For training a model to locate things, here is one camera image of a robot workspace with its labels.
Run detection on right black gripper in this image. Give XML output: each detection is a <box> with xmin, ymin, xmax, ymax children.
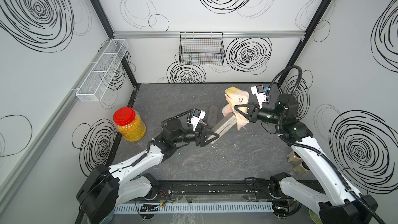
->
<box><xmin>234</xmin><ymin>102</ymin><xmax>284</xmax><ymax>127</ymax></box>

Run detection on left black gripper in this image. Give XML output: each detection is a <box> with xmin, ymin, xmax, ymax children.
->
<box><xmin>171</xmin><ymin>124</ymin><xmax>218</xmax><ymax>148</ymax></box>

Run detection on grey rectangular eyeglass case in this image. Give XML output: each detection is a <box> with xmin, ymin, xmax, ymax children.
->
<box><xmin>210</xmin><ymin>113</ymin><xmax>237</xmax><ymax>145</ymax></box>

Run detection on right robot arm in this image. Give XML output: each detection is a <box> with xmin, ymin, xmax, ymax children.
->
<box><xmin>233</xmin><ymin>94</ymin><xmax>378</xmax><ymax>224</ymax></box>

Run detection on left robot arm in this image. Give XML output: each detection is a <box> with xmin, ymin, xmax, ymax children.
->
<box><xmin>76</xmin><ymin>118</ymin><xmax>220</xmax><ymax>224</ymax></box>

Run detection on grey fabric oval eyeglass case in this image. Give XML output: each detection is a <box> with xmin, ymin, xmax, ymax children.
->
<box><xmin>207</xmin><ymin>105</ymin><xmax>218</xmax><ymax>128</ymax></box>

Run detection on brown cardboard box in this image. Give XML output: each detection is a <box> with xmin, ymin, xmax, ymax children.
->
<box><xmin>293</xmin><ymin>161</ymin><xmax>310</xmax><ymax>175</ymax></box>
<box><xmin>287</xmin><ymin>150</ymin><xmax>303</xmax><ymax>164</ymax></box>

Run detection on red lid jar yellow grains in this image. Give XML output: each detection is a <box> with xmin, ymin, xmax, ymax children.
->
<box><xmin>113</xmin><ymin>107</ymin><xmax>147</xmax><ymax>142</ymax></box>

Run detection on green white tape roll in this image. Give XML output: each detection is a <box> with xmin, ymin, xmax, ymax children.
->
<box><xmin>309</xmin><ymin>210</ymin><xmax>323</xmax><ymax>224</ymax></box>

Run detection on black corrugated left cable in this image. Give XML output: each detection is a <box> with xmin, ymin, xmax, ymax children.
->
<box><xmin>160</xmin><ymin>108</ymin><xmax>193</xmax><ymax>128</ymax></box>

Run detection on black corrugated cable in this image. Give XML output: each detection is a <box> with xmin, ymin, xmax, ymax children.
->
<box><xmin>268</xmin><ymin>65</ymin><xmax>386</xmax><ymax>224</ymax></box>
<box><xmin>160</xmin><ymin>108</ymin><xmax>193</xmax><ymax>128</ymax></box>

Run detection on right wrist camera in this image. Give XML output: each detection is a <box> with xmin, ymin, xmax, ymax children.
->
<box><xmin>250</xmin><ymin>85</ymin><xmax>270</xmax><ymax>109</ymax></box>

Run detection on white slotted cable duct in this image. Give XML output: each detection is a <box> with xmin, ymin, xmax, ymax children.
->
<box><xmin>114</xmin><ymin>202</ymin><xmax>274</xmax><ymax>214</ymax></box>

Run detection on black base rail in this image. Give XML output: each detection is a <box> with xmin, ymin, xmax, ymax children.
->
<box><xmin>148</xmin><ymin>178</ymin><xmax>294</xmax><ymax>201</ymax></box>

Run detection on black wire wall basket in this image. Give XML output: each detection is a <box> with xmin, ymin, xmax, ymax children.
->
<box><xmin>178</xmin><ymin>32</ymin><xmax>226</xmax><ymax>66</ymax></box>

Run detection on black corrugated right cable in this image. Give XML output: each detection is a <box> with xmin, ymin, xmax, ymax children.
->
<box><xmin>268</xmin><ymin>65</ymin><xmax>386</xmax><ymax>224</ymax></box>

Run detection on white wire wall shelf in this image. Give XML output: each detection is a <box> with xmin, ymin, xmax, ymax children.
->
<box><xmin>76</xmin><ymin>39</ymin><xmax>128</xmax><ymax>102</ymax></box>

